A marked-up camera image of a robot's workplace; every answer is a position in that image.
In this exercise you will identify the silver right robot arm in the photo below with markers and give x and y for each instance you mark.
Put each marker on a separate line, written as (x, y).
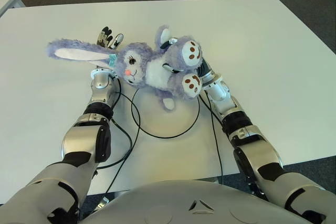
(257, 150)

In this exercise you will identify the grey robot torso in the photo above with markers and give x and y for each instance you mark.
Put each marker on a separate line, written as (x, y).
(162, 203)

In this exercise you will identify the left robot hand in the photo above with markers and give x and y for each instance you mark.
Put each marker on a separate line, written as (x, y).
(106, 37)

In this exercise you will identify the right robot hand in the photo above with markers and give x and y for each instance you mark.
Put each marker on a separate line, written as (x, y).
(204, 69)

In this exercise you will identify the purple plush bunny doll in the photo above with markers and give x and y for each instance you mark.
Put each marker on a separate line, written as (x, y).
(157, 72)

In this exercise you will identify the silver metal bracket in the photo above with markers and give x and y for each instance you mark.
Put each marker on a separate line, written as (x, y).
(101, 203)

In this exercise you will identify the white plate with black rim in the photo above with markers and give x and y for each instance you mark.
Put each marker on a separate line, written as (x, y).
(168, 124)

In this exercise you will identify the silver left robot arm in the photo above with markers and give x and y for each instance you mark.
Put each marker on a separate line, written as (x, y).
(81, 134)

